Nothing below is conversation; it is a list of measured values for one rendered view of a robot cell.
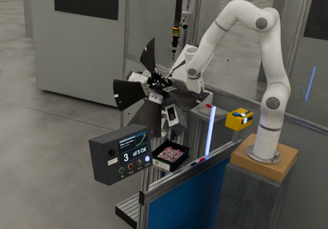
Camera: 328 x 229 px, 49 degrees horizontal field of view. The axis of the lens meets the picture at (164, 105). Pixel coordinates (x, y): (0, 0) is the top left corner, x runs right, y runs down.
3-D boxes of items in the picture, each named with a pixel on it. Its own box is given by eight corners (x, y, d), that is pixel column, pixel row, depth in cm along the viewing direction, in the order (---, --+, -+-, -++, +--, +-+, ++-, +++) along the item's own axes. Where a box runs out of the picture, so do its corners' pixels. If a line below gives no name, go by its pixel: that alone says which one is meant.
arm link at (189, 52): (200, 74, 197) (201, 66, 204) (199, 53, 189) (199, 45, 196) (185, 75, 198) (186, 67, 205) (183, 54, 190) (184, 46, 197)
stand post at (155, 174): (152, 212, 296) (160, 113, 259) (159, 218, 290) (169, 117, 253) (148, 214, 293) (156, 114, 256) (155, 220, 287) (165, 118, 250)
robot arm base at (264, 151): (284, 152, 204) (291, 123, 196) (276, 168, 188) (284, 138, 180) (251, 141, 211) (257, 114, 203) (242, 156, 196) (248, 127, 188)
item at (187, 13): (181, 21, 278) (183, 10, 274) (191, 22, 277) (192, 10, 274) (180, 23, 268) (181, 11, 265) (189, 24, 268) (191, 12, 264)
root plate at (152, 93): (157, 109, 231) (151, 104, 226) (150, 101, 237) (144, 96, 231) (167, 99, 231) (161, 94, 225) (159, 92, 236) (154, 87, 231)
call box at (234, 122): (237, 121, 243) (240, 107, 239) (250, 126, 237) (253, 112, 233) (224, 127, 233) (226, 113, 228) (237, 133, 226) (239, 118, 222)
